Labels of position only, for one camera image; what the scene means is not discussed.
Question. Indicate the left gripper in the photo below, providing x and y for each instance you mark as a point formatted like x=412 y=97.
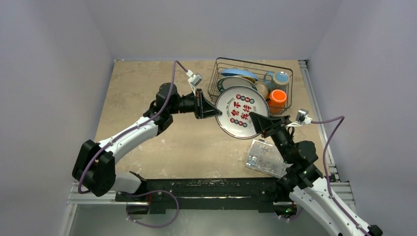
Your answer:
x=202 y=108

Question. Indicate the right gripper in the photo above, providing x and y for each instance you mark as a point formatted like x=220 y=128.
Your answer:
x=272 y=125

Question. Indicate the orange cup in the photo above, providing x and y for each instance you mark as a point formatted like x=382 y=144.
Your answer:
x=276 y=101

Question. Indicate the white plate red characters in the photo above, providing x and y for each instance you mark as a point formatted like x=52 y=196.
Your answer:
x=236 y=104

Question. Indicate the beige floral bowl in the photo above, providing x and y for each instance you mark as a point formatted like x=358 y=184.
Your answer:
x=262 y=88

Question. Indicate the white plate dark-green rim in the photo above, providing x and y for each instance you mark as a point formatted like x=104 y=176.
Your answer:
x=232 y=81

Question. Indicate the blue butterfly mug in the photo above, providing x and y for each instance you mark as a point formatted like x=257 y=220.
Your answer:
x=276 y=80

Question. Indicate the light blue plate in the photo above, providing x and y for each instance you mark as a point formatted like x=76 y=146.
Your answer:
x=237 y=72

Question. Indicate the yellow green-rimmed plate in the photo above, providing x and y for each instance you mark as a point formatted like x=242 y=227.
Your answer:
x=253 y=80

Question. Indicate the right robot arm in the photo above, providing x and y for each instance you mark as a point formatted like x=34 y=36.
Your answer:
x=304 y=183

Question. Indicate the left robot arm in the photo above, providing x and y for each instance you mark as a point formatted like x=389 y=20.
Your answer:
x=95 y=167

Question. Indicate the clear plastic screw box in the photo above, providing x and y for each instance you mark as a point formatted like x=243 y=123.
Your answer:
x=265 y=158

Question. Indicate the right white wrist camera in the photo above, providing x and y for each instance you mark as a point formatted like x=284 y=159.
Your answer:
x=302 y=119

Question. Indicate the black wire dish rack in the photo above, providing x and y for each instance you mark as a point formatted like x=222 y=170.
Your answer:
x=258 y=68

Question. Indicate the black base frame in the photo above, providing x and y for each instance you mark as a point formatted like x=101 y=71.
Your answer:
x=245 y=193

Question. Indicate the aluminium rail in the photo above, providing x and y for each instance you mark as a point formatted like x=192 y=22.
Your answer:
x=304 y=98

